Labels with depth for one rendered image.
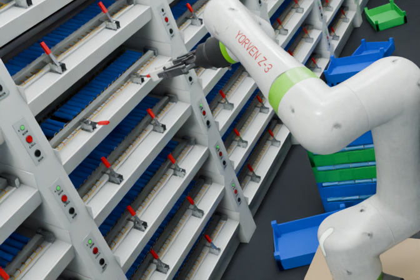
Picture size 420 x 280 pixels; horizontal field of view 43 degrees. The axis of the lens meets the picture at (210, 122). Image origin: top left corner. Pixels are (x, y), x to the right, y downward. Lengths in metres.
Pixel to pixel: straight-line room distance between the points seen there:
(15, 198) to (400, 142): 0.90
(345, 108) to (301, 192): 1.43
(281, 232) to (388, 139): 1.15
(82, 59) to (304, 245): 1.15
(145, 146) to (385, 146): 0.83
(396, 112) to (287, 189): 1.43
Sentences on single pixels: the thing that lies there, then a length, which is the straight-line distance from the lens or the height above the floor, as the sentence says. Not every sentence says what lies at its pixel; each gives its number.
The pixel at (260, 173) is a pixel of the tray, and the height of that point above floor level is 0.13.
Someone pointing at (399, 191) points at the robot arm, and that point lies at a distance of 1.31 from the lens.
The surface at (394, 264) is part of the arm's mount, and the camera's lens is 1.58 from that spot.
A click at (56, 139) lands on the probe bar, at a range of 1.50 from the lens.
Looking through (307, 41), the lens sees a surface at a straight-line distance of 3.06.
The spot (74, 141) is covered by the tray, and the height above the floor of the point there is 0.88.
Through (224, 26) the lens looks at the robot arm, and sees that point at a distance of 1.28.
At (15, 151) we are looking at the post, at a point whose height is 0.99.
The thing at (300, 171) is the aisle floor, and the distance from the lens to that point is 2.57.
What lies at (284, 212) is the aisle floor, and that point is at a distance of 2.36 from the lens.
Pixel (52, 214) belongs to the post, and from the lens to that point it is 1.45.
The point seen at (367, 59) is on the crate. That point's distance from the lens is 3.19.
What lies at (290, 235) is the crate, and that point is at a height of 0.00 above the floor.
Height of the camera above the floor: 1.46
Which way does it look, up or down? 27 degrees down
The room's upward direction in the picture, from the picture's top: 22 degrees counter-clockwise
